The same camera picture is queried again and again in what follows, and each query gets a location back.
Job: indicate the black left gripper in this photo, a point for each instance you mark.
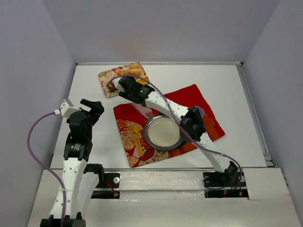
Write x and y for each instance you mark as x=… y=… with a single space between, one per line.
x=93 y=108

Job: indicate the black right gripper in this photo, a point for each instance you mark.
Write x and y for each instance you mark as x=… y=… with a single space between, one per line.
x=123 y=83

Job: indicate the large orange-glazed bread roll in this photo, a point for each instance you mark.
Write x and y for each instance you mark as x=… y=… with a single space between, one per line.
x=122 y=72

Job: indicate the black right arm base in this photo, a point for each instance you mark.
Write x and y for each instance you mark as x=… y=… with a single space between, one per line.
x=217 y=187

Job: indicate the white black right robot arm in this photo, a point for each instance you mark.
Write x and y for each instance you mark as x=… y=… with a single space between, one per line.
x=189 y=120

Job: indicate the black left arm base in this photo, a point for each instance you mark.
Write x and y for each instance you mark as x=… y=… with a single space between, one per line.
x=66 y=222

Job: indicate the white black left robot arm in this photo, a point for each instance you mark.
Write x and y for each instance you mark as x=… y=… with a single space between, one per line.
x=79 y=177

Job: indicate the brown chocolate swirl bread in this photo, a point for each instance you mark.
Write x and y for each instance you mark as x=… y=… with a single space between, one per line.
x=111 y=87

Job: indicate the orange glazed bagel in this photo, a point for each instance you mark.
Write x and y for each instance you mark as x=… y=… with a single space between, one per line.
x=141 y=81

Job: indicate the sesame sandwich bun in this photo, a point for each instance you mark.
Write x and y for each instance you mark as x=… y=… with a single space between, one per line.
x=134 y=72

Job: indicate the red patterned placemat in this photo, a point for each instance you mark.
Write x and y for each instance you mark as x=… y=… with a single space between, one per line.
x=131 y=118

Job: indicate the small pale round bun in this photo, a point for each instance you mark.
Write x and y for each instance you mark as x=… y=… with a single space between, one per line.
x=135 y=65

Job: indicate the floral rectangular tray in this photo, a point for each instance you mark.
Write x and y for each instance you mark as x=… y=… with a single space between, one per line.
x=107 y=75

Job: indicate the yellow fork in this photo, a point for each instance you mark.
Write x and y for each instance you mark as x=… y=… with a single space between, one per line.
x=134 y=130

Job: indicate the silver metal plate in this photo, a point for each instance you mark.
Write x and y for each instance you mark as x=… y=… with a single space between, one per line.
x=162 y=133

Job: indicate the lavender plastic cup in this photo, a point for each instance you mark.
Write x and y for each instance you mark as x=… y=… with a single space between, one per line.
x=201 y=111

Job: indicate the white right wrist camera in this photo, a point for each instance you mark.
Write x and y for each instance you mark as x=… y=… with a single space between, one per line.
x=115 y=82

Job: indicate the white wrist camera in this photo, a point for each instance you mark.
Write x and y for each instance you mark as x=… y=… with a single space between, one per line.
x=115 y=82
x=66 y=109

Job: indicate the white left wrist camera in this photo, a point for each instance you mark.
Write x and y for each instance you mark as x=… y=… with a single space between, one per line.
x=66 y=109

